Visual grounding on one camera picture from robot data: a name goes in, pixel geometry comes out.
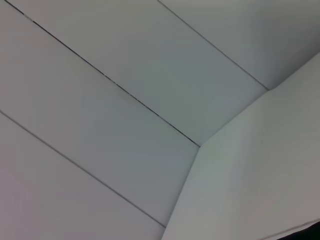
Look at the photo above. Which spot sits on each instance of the black FREE print t-shirt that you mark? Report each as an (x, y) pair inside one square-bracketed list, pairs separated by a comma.
[(307, 233)]

